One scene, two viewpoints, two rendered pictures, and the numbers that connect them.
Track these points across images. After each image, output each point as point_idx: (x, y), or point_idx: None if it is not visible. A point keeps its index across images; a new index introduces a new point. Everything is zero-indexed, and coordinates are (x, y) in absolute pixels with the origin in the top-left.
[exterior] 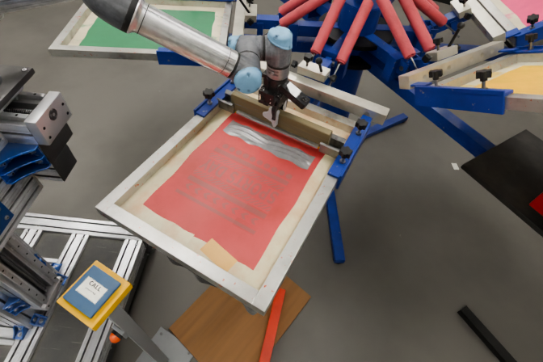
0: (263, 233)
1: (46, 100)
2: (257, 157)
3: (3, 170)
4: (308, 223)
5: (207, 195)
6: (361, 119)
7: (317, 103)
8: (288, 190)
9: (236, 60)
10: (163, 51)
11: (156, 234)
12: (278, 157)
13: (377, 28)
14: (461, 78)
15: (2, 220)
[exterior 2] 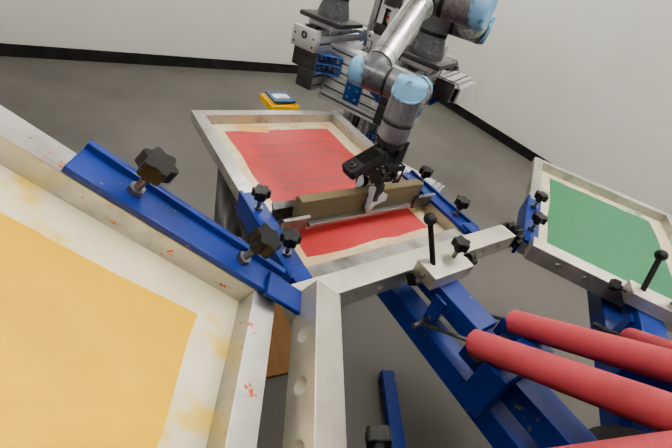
0: (245, 148)
1: (410, 71)
2: (328, 187)
3: None
4: (222, 154)
5: (309, 148)
6: (298, 238)
7: (414, 338)
8: (270, 179)
9: (373, 50)
10: (528, 198)
11: (292, 112)
12: None
13: None
14: (226, 414)
15: (352, 98)
